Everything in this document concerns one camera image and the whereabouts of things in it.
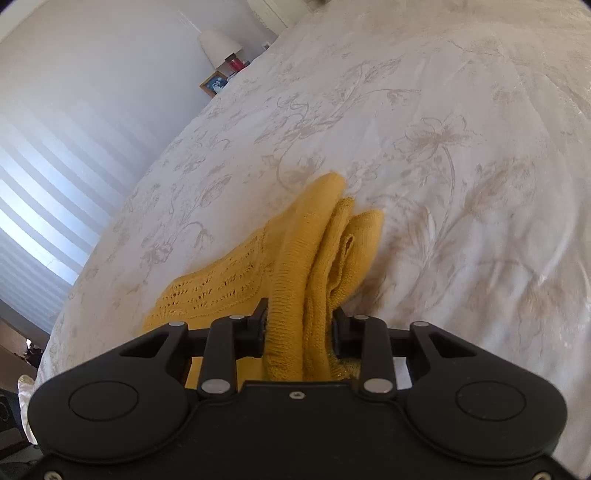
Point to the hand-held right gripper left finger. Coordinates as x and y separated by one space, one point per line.
259 330

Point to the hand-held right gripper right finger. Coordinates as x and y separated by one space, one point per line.
340 332

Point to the yellow knit sweater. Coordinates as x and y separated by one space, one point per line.
295 258

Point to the cream floral bedspread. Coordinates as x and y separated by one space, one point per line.
438 184

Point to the white sheer curtain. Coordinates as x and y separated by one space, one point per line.
46 207

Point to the dark object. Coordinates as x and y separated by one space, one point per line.
9 424

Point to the red bottle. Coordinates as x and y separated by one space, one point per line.
234 63

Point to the cream table lamp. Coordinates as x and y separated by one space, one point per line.
217 46

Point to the cream tufted headboard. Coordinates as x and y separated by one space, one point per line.
270 11

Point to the wooden picture frame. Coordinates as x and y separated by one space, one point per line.
213 84

